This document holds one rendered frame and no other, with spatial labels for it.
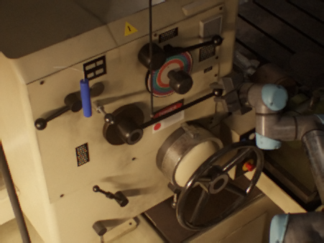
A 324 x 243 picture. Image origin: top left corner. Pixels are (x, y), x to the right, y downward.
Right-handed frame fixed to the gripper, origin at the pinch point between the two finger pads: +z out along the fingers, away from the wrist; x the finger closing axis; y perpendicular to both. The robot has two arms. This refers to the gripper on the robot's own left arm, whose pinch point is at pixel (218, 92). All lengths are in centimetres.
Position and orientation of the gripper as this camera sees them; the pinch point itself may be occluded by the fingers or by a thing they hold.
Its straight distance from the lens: 205.4
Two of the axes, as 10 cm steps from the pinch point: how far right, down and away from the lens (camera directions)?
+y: 8.1, -4.0, 4.3
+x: -3.1, -9.1, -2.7
